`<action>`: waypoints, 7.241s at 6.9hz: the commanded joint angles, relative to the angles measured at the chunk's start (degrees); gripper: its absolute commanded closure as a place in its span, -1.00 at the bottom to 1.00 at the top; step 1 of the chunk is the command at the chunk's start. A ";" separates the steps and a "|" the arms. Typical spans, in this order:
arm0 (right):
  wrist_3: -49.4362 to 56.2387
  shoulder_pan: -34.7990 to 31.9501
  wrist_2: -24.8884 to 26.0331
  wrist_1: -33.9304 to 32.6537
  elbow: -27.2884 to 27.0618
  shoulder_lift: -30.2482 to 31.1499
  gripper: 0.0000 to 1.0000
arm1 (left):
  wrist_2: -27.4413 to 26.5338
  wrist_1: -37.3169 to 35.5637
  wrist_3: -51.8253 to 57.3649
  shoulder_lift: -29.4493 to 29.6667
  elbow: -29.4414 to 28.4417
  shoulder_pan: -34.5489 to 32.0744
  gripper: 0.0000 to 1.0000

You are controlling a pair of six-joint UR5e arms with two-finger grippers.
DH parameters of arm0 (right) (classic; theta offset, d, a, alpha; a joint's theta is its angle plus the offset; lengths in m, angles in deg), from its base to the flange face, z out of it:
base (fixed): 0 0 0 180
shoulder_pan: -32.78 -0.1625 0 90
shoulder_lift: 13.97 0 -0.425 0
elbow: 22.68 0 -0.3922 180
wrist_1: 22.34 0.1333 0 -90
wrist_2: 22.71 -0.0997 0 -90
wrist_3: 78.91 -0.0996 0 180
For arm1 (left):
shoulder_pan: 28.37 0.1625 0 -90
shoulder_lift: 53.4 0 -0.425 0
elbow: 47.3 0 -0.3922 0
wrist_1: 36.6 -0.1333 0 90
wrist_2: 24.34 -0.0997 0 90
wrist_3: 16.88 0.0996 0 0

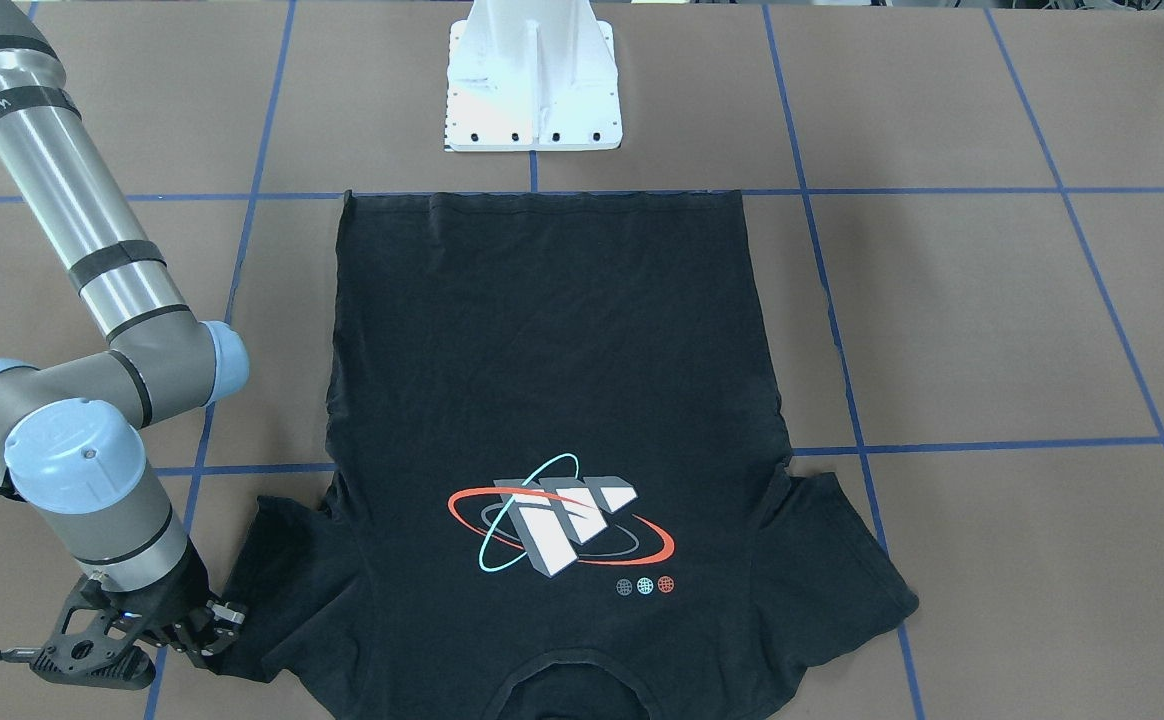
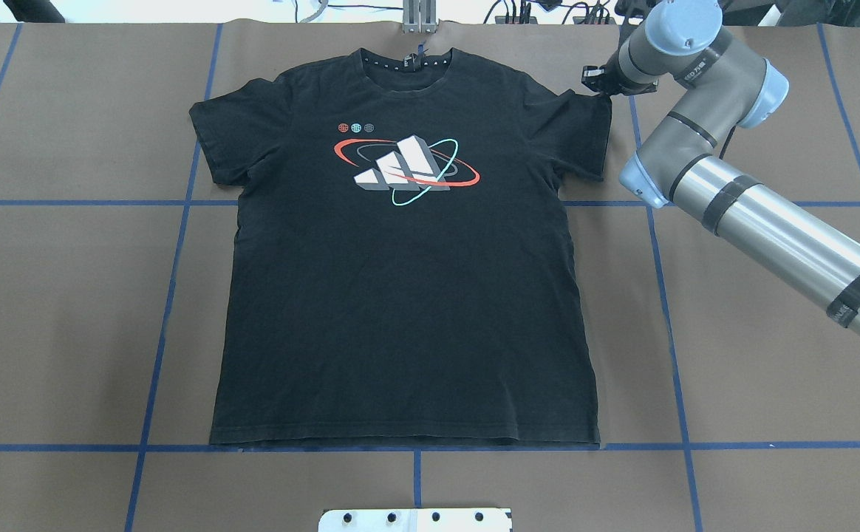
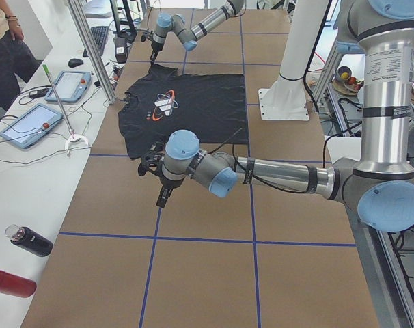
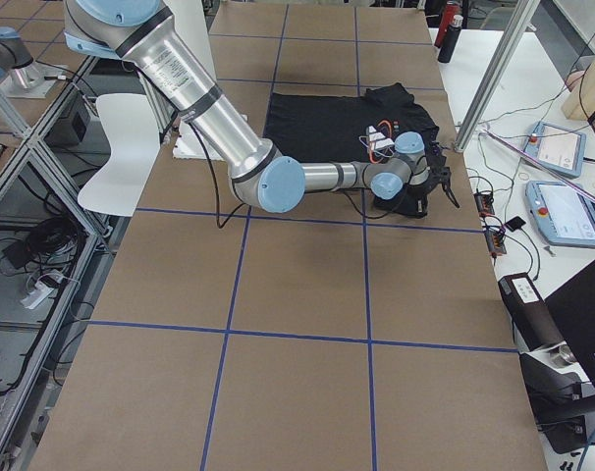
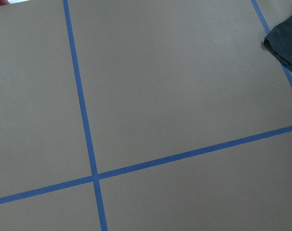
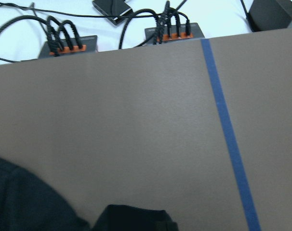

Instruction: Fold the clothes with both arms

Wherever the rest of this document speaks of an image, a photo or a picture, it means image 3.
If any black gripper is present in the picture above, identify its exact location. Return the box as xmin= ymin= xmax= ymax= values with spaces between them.
xmin=150 ymin=40 xmax=162 ymax=64
xmin=156 ymin=174 xmax=183 ymax=208

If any black t-shirt with logo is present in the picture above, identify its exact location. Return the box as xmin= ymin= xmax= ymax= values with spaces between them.
xmin=118 ymin=64 xmax=249 ymax=159

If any black box with label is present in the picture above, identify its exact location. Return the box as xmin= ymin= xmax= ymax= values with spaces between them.
xmin=113 ymin=37 xmax=128 ymax=64

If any black keyboard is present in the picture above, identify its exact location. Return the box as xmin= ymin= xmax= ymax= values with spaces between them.
xmin=90 ymin=26 xmax=109 ymax=56

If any black computer mouse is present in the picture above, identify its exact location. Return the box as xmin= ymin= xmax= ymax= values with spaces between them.
xmin=68 ymin=58 xmax=84 ymax=68

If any far teach pendant tablet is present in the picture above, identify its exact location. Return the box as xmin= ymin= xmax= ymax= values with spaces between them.
xmin=53 ymin=70 xmax=92 ymax=103

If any teach pendant tablet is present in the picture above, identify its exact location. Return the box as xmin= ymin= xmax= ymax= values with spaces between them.
xmin=53 ymin=70 xmax=92 ymax=103
xmin=0 ymin=104 xmax=64 ymax=149

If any reacher grabber stick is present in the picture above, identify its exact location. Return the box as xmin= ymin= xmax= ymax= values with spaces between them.
xmin=42 ymin=64 xmax=89 ymax=157

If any near teach pendant tablet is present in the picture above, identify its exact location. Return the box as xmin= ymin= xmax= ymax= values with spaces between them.
xmin=0 ymin=104 xmax=64 ymax=149

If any person in beige shirt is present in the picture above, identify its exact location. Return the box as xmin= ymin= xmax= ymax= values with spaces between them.
xmin=0 ymin=1 xmax=40 ymax=111

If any black water bottle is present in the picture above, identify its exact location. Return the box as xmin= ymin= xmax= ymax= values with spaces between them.
xmin=4 ymin=224 xmax=53 ymax=257

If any red water bottle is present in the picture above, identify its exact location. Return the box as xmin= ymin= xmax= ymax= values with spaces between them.
xmin=0 ymin=270 xmax=37 ymax=298

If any bowl of fruit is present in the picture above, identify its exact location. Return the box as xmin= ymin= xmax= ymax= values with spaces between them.
xmin=332 ymin=66 xmax=364 ymax=96

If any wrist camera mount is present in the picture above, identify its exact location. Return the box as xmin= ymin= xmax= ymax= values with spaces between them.
xmin=141 ymin=30 xmax=154 ymax=42
xmin=137 ymin=141 xmax=165 ymax=177

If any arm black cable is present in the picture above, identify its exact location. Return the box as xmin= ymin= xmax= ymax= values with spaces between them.
xmin=206 ymin=128 xmax=317 ymax=194

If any aluminium frame post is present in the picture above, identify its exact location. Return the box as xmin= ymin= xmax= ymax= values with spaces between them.
xmin=67 ymin=0 xmax=116 ymax=105

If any white central pedestal column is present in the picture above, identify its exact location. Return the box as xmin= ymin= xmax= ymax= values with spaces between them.
xmin=258 ymin=0 xmax=331 ymax=121

